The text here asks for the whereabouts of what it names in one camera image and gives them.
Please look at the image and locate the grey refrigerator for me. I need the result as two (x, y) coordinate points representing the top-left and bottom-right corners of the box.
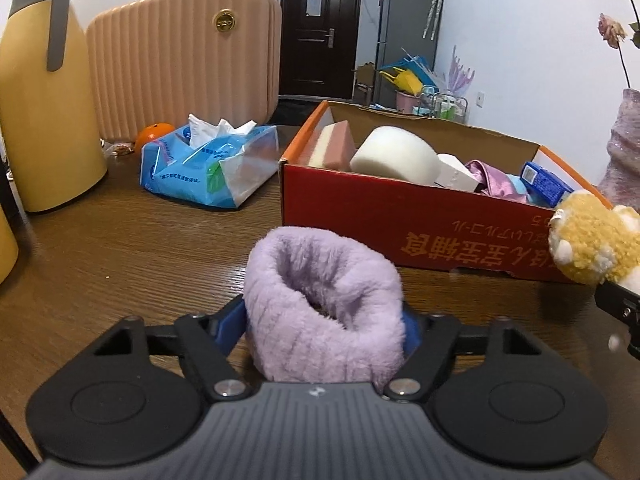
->
(372, 0), (446, 106)

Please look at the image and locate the yellow and white plush toy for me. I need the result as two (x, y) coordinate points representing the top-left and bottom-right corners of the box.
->
(547, 190), (640, 293)

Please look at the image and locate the purple winged decoration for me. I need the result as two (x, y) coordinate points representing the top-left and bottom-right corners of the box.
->
(445, 45), (476, 93)

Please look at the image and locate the blue handkerchief tissue packet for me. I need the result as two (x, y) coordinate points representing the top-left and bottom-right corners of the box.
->
(520, 161), (575, 207)

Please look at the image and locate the yellow thermos jug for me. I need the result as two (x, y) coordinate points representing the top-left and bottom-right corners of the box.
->
(0, 0), (109, 213)

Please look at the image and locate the orange cardboard box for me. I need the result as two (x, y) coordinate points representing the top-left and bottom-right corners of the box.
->
(278, 100), (613, 283)

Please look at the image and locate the yellow plastic item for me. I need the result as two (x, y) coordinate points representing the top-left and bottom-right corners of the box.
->
(380, 69), (421, 95)

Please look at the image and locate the storage cart with bottles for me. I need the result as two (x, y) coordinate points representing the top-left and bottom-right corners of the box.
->
(417, 85), (468, 123)

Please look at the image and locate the white block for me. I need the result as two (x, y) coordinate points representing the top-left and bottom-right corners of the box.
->
(434, 152), (480, 193)

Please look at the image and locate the folded umbrella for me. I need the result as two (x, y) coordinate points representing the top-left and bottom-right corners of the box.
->
(422, 0), (446, 39)

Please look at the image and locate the blue paper bag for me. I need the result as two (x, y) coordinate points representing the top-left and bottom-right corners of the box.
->
(380, 55), (436, 86)

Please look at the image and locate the purple fluffy headband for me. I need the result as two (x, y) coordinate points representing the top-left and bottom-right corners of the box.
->
(242, 226), (407, 386)

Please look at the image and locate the pink textured vase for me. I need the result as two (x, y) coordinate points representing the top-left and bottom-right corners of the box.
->
(597, 88), (640, 208)

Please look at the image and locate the orange fruit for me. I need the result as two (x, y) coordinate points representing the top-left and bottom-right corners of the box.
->
(135, 122), (176, 153)

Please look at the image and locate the yellow container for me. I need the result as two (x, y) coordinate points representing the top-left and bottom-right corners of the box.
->
(0, 205), (20, 286)

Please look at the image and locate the pink satin cloth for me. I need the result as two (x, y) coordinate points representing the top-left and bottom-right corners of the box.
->
(465, 159), (531, 204)

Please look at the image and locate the brown cardboard box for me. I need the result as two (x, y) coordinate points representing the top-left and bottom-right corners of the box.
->
(352, 62), (376, 103)

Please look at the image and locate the white round sponge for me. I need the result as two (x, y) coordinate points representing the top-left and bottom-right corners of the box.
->
(349, 125), (440, 184)

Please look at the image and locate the dark brown door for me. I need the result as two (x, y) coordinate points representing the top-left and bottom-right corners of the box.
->
(278, 0), (363, 101)

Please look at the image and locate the two-tone pink sponge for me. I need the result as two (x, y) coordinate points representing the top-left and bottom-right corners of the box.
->
(308, 120), (357, 172)

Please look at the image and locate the dried roses bouquet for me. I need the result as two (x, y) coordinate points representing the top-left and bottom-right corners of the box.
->
(592, 0), (640, 91)

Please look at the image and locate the pink bucket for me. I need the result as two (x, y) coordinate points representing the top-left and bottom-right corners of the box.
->
(395, 91), (421, 115)

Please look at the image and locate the blue tissue pack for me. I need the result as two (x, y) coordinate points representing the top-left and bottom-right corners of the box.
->
(140, 114), (280, 209)

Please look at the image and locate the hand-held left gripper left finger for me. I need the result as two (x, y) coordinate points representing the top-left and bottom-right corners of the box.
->
(92, 294), (251, 401)

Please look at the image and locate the pink ribbed suitcase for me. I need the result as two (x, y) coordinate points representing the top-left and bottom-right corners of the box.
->
(86, 0), (283, 143)

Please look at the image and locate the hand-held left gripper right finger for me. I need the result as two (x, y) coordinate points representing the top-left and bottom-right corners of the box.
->
(382, 305), (548, 403)

